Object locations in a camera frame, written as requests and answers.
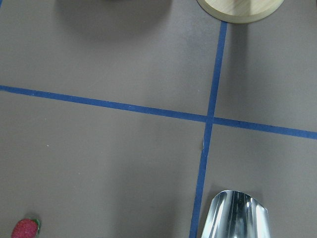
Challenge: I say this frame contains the shiny metal right gripper finger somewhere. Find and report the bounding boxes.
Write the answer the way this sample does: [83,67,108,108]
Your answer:
[201,190,269,238]

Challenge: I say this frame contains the red strawberry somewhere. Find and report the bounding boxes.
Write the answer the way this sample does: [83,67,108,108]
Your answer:
[11,218,41,238]

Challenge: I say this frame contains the blue tape grid lines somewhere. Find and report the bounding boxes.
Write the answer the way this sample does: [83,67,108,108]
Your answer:
[0,0,317,238]

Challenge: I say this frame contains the round wooden stand base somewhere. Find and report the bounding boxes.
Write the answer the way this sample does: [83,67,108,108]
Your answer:
[197,0,284,24]

